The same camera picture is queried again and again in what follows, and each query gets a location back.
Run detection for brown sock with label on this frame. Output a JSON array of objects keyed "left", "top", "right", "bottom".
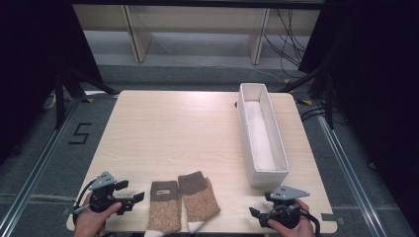
[{"left": 143, "top": 179, "right": 183, "bottom": 237}]

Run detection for black metal stand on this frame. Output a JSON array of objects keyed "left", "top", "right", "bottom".
[
  {"left": 53, "top": 67, "right": 121, "bottom": 130},
  {"left": 279, "top": 64, "right": 336, "bottom": 130}
]

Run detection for white strap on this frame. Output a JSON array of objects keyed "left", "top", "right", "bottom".
[{"left": 42, "top": 93, "right": 57, "bottom": 111}]

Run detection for long white box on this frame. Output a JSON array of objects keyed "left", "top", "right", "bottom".
[{"left": 236, "top": 82, "right": 291, "bottom": 189}]

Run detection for person's right hand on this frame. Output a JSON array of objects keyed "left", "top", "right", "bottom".
[{"left": 267, "top": 197, "right": 318, "bottom": 237}]

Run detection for hanging black cables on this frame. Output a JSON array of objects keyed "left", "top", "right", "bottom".
[{"left": 263, "top": 8, "right": 311, "bottom": 79}]

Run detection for black curtain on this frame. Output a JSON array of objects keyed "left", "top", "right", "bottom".
[
  {"left": 0, "top": 0, "right": 104, "bottom": 166},
  {"left": 297, "top": 0, "right": 419, "bottom": 228}
]

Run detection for metal floor rail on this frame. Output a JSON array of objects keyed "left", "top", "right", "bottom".
[
  {"left": 315, "top": 115, "right": 390, "bottom": 237},
  {"left": 0, "top": 95, "right": 84, "bottom": 237}
]

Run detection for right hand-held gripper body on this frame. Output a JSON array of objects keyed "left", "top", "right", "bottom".
[{"left": 268, "top": 185, "right": 311, "bottom": 230}]

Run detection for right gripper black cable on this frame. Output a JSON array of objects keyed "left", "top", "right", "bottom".
[{"left": 298, "top": 206, "right": 322, "bottom": 237}]

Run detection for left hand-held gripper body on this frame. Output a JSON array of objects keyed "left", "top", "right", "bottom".
[{"left": 87, "top": 170, "right": 118, "bottom": 214}]

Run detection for person's left hand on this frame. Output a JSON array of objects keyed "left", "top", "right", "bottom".
[{"left": 72, "top": 192, "right": 124, "bottom": 237}]

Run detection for beige desk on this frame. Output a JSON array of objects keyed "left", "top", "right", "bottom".
[{"left": 72, "top": 3, "right": 322, "bottom": 65}]

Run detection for black floor cables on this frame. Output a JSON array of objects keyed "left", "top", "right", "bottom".
[{"left": 298, "top": 105, "right": 331, "bottom": 122}]

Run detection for thin white floor cable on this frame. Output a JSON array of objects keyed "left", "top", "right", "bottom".
[{"left": 153, "top": 35, "right": 289, "bottom": 84}]

